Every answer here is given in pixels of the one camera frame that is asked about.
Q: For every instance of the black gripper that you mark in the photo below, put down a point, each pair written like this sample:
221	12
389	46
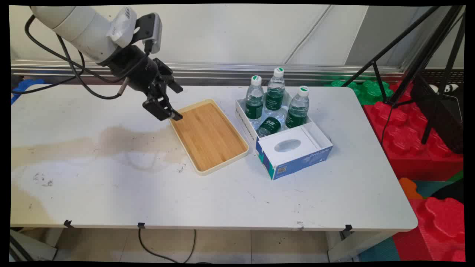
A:
135	70

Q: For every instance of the clear water bottle green label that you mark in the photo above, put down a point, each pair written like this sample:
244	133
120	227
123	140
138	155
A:
275	94
270	125
254	104
297	109

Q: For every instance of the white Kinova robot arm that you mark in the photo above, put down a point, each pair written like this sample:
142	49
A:
81	26

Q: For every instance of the bamboo tray with cream rim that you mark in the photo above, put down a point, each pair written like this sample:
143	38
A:
207	135

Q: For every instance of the white cardboard box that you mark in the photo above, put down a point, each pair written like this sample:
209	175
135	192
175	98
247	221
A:
245	122

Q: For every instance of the blue foam piece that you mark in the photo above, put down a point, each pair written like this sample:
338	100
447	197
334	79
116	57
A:
26	86

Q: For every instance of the blue and white tissue box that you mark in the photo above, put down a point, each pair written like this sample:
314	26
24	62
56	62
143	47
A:
297	163

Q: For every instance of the white table leg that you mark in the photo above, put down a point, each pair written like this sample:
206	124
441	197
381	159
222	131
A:
33	246
352	246

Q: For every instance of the green foam block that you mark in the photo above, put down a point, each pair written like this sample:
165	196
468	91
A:
367	91

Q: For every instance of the large red foam block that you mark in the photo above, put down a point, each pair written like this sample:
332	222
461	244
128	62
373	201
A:
408	148

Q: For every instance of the orange foam piece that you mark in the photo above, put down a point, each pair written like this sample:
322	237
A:
410	188

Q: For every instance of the black tripod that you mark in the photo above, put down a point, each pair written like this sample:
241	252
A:
426	48

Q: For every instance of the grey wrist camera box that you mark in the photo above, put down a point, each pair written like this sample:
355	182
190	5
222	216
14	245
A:
154	29

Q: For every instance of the aluminium wall rail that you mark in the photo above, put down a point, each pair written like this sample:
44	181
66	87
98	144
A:
230	70

